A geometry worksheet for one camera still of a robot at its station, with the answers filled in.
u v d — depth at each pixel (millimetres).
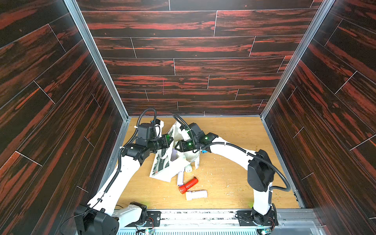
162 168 747
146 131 555
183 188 810
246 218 735
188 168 884
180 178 858
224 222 737
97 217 371
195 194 803
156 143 628
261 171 479
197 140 664
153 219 729
